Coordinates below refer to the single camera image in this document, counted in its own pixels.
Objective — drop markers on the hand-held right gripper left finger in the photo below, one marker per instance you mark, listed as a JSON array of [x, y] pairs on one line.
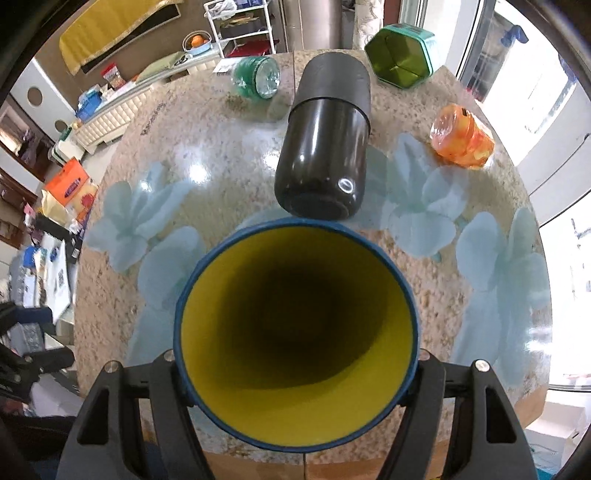
[[162, 383]]

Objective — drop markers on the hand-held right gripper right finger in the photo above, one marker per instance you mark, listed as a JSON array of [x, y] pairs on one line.
[[427, 383]]

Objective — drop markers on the blue cup with yellow inside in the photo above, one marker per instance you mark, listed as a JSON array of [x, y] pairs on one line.
[[295, 332]]

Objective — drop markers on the orange plastic cup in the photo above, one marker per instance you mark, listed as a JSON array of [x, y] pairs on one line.
[[461, 134]]

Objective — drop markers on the green clear plastic cup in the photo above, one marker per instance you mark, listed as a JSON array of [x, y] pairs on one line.
[[256, 76]]

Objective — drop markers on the orange packet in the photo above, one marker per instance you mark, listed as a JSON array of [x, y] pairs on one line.
[[69, 182]]

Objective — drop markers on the black insulated flask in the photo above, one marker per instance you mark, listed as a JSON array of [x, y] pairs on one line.
[[325, 147]]

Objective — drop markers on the white quilted bench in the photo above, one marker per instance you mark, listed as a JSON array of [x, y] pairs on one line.
[[113, 115]]

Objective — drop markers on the blue box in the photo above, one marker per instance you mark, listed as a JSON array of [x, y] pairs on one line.
[[87, 104]]

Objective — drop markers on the green cushion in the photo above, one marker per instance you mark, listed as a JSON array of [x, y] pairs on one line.
[[159, 68]]

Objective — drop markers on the green hexagonal tin box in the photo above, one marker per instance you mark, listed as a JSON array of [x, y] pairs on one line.
[[400, 55]]

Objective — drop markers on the basket of oranges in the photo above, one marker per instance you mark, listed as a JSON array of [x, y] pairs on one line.
[[197, 42]]

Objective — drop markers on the yellow cloth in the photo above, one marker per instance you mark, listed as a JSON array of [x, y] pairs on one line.
[[117, 27]]

